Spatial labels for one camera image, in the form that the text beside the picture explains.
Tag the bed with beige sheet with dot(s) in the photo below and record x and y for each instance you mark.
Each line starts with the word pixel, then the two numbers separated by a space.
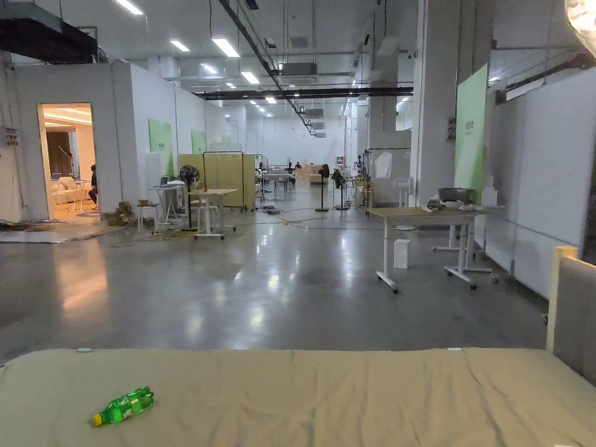
pixel 326 400

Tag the grey padded headboard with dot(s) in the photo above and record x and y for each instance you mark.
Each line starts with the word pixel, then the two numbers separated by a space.
pixel 575 316

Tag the black standing fan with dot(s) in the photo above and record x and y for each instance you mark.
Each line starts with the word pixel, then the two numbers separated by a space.
pixel 189 179
pixel 336 186

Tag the white box on floor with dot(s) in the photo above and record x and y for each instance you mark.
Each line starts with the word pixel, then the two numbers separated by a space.
pixel 401 253

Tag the white standing fan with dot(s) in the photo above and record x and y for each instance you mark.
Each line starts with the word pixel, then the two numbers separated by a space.
pixel 402 191

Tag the green plastic bottle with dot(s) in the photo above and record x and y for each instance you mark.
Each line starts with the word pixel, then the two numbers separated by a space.
pixel 125 405

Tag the beige folding screen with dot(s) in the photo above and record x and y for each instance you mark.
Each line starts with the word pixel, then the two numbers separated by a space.
pixel 216 179

